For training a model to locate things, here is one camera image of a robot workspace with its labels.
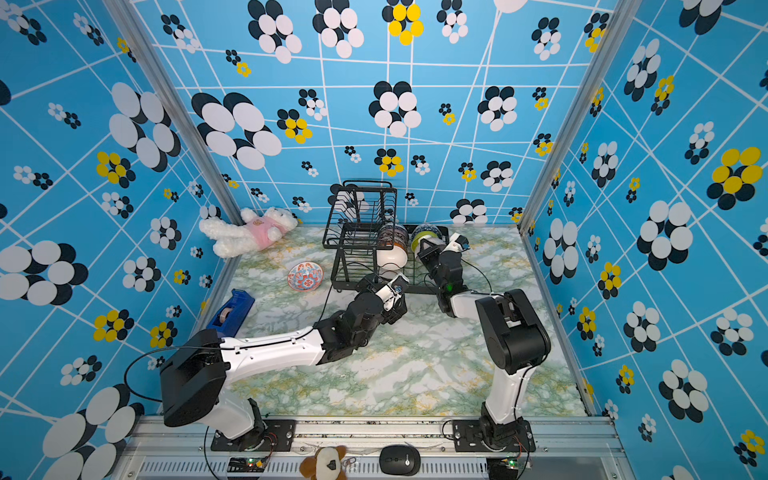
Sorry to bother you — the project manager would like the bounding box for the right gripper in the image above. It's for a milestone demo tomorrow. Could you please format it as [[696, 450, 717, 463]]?
[[420, 238, 447, 297]]

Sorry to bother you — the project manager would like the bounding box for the lime green bowl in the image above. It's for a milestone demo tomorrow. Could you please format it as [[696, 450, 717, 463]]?
[[411, 224, 443, 241]]

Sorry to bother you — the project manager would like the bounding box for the plain white bowl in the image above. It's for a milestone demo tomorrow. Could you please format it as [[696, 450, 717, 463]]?
[[376, 245, 408, 270]]

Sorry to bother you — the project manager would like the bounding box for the brown white patterned bowl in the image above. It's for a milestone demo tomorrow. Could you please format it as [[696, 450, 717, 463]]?
[[377, 224, 409, 250]]

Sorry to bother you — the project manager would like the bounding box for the red blue patterned bowl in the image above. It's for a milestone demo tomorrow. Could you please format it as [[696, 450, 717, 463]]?
[[287, 261, 324, 292]]

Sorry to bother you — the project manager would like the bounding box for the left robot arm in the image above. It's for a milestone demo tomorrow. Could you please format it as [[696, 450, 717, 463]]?
[[160, 286, 407, 451]]

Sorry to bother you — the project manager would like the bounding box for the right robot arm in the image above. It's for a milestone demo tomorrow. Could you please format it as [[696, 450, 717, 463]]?
[[415, 234, 551, 453]]

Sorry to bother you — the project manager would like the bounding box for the black computer mouse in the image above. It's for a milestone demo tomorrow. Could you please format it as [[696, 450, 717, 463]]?
[[378, 444, 422, 477]]

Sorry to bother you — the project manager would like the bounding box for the blue tape dispenser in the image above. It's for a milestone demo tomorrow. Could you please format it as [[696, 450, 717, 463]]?
[[206, 289, 255, 337]]

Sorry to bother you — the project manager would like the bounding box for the brown plush dog toy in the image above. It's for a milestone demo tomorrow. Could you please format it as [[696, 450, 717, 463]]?
[[299, 446, 347, 480]]

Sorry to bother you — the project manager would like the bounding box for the white plush toy pink shirt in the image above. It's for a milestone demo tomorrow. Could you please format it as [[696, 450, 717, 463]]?
[[199, 207, 298, 259]]

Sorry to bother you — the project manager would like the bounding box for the right circuit board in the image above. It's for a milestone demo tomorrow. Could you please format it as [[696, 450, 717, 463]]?
[[486, 457, 520, 479]]

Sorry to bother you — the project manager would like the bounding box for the circuit board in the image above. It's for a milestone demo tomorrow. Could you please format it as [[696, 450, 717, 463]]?
[[227, 457, 266, 473], [486, 457, 520, 479]]

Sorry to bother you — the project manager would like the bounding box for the left circuit board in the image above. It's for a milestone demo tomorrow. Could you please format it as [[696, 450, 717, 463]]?
[[227, 457, 266, 473]]

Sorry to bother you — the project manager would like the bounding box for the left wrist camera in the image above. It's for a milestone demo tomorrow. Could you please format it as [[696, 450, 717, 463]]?
[[385, 274, 409, 301]]

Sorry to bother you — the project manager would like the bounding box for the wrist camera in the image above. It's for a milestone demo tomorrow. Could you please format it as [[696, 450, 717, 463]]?
[[385, 274, 409, 301], [446, 232, 470, 253]]

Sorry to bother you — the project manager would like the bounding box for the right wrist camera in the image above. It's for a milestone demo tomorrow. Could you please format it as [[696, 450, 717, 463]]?
[[446, 232, 470, 253]]

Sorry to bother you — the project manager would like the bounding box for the black wire dish rack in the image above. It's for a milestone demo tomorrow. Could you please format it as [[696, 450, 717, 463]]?
[[322, 180, 436, 294]]

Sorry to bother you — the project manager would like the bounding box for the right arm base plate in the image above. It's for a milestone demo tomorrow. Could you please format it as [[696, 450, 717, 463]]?
[[452, 417, 537, 454]]

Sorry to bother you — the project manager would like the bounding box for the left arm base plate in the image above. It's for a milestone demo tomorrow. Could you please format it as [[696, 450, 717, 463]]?
[[209, 420, 296, 453]]

